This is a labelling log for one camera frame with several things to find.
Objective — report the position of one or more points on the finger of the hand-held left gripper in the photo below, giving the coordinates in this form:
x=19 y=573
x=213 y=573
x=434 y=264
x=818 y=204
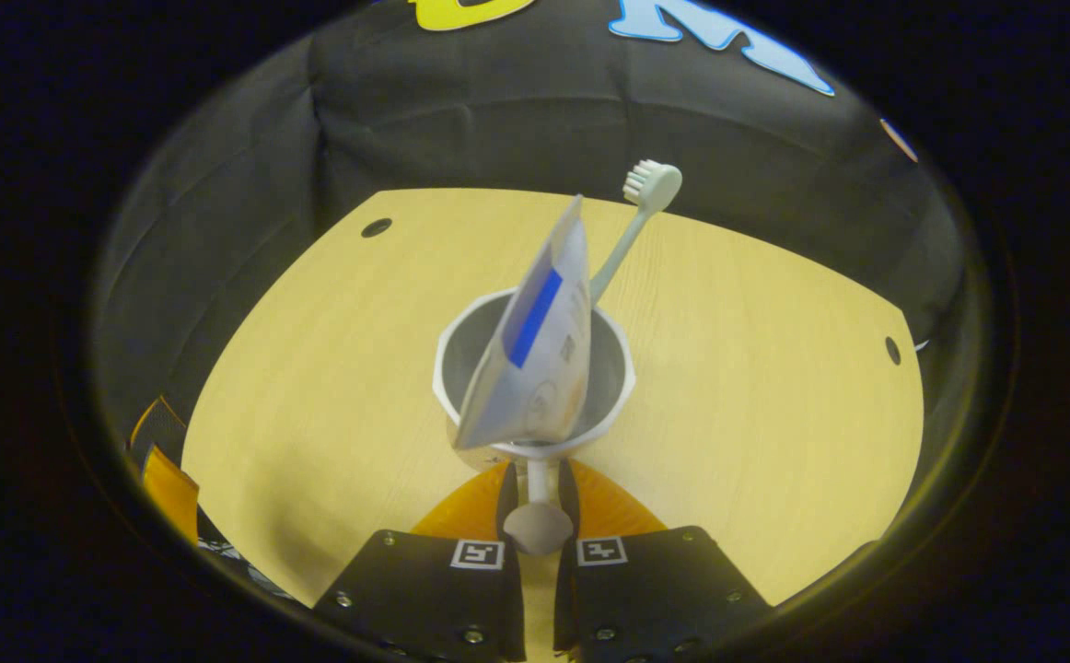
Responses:
x=171 y=497
x=157 y=425

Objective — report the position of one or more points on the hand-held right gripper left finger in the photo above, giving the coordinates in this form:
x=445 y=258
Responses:
x=461 y=599

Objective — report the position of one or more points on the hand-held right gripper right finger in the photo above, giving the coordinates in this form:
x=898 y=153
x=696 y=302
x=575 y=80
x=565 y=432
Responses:
x=645 y=599

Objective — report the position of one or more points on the white toothpaste tube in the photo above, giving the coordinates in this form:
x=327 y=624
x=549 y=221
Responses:
x=535 y=368

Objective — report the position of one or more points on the white toothbrush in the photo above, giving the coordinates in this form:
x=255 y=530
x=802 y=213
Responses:
x=645 y=198

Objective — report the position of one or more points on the wooden desktop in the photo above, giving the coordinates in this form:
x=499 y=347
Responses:
x=756 y=414

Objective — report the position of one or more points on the black backdrop cloth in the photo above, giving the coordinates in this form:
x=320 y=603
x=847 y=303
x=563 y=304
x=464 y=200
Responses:
x=461 y=120

